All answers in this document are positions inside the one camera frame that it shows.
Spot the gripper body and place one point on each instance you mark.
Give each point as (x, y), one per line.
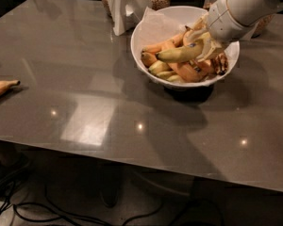
(224, 22)

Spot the white paper bag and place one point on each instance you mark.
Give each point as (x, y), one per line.
(126, 13)

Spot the white bowl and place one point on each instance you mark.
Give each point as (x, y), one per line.
(156, 26)

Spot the small orange banana left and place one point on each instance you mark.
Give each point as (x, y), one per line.
(148, 59)

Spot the blackened overripe banana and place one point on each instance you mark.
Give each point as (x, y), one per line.
(220, 64)

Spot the large yellow-green banana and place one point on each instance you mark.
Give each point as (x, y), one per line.
(197, 50)

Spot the small yellow banana front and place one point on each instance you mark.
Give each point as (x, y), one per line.
(158, 67)

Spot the orange banana upper left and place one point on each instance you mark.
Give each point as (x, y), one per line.
(174, 41)

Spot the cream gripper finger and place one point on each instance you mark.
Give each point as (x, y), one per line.
(200, 27)
(211, 47)

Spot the long orange banana centre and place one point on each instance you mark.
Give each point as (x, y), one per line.
(187, 72)

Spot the bread loaf in bag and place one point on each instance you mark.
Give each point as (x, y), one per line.
(262, 24)

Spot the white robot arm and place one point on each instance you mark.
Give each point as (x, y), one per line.
(264, 8)

